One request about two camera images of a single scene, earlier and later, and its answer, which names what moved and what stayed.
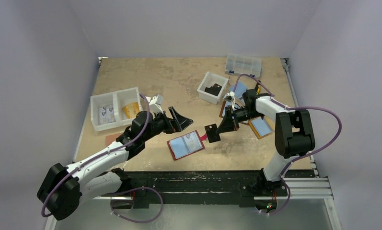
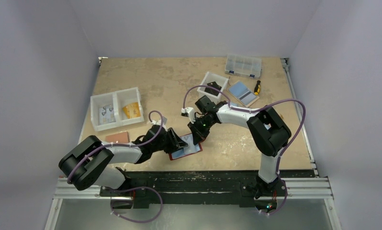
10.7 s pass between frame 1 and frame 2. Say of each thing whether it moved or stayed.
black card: moved
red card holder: stayed
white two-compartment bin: stayed
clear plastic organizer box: stayed
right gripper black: moved
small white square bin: stayed
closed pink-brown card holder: stayed
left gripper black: moved
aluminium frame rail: stayed
